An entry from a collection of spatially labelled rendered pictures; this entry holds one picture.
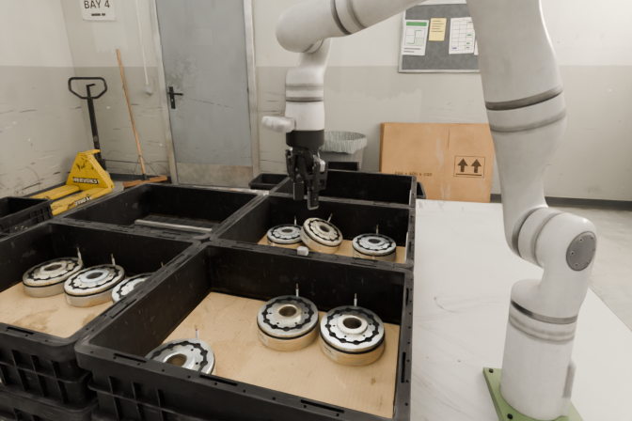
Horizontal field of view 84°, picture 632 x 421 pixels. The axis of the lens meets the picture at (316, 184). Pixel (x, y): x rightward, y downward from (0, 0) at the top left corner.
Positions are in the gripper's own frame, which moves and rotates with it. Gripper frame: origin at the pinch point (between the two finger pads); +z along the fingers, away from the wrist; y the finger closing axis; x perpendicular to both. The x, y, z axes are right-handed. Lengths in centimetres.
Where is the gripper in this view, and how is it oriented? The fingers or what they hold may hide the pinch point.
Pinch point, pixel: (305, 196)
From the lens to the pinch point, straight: 72.0
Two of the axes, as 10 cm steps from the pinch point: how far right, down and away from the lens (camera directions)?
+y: -5.0, -2.6, 8.3
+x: -8.7, 1.5, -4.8
